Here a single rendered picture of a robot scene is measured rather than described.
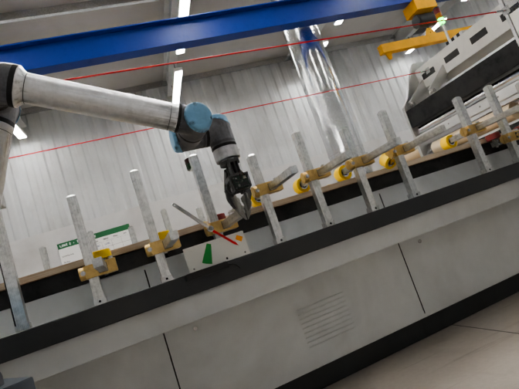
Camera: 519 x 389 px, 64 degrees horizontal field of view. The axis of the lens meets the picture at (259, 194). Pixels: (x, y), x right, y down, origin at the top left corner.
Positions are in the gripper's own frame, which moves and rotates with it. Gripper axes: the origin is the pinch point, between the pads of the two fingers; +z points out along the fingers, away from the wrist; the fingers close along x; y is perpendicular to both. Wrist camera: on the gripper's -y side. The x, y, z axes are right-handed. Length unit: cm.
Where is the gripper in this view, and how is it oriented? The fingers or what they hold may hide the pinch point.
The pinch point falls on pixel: (245, 216)
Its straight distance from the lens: 145.1
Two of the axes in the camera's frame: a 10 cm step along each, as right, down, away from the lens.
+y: 2.7, -2.5, -9.3
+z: 3.2, 9.3, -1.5
